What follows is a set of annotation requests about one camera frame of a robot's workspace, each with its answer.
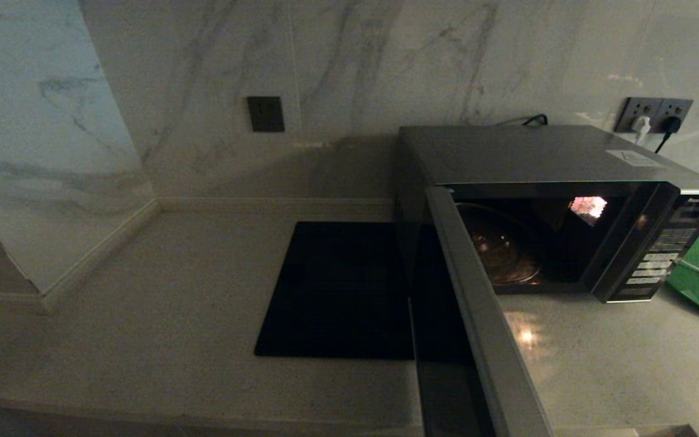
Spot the black glass induction cooktop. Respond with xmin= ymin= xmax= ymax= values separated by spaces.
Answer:
xmin=255 ymin=221 xmax=417 ymax=361

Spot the dark single wall socket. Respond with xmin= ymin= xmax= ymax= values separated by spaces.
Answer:
xmin=248 ymin=96 xmax=286 ymax=133

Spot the black cable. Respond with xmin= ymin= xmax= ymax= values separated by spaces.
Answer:
xmin=496 ymin=114 xmax=549 ymax=127

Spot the dark glass microwave door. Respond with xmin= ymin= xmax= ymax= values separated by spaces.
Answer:
xmin=410 ymin=186 xmax=555 ymax=437

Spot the silver Panasonic microwave oven body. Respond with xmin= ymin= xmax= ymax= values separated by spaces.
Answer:
xmin=396 ymin=126 xmax=699 ymax=304

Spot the black power plug with cable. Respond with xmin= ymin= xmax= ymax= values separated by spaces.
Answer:
xmin=653 ymin=115 xmax=683 ymax=155

